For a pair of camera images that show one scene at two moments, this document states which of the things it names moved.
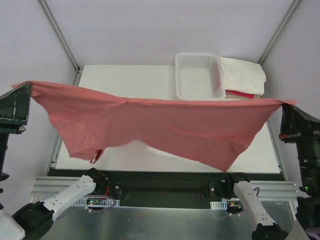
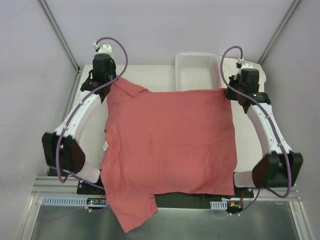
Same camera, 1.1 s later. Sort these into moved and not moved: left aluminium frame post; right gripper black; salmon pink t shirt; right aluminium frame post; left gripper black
Moved: left gripper black; salmon pink t shirt; right gripper black
Not moved: left aluminium frame post; right aluminium frame post
